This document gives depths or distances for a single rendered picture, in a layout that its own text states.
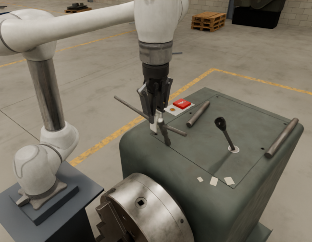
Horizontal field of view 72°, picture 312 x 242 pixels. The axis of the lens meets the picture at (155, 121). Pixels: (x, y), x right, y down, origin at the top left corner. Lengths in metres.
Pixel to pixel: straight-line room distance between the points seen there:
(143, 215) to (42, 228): 0.73
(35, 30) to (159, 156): 0.53
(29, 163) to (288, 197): 2.17
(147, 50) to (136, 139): 0.35
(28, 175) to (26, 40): 0.62
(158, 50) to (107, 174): 1.94
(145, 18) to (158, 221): 0.50
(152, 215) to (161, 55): 0.42
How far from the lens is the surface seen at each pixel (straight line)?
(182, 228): 0.66
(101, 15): 0.73
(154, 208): 0.63
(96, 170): 2.44
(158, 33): 0.55
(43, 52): 0.99
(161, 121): 0.67
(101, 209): 0.68
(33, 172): 1.15
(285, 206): 2.41
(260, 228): 1.51
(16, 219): 1.35
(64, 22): 0.73
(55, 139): 1.21
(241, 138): 0.84
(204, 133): 0.83
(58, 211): 1.28
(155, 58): 0.57
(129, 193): 0.65
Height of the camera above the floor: 1.76
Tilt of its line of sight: 35 degrees down
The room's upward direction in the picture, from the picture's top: straight up
